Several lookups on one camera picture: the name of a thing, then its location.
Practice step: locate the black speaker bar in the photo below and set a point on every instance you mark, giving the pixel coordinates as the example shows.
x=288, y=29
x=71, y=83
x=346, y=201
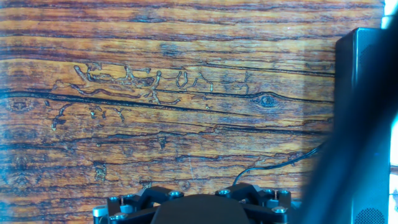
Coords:
x=343, y=77

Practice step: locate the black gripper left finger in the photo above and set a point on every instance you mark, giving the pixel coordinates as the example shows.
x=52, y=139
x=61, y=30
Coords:
x=130, y=208

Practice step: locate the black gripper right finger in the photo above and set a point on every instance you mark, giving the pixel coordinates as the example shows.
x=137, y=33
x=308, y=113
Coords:
x=267, y=205

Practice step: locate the glossy wood grain mat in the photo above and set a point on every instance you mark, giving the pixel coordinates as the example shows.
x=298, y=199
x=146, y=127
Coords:
x=155, y=124

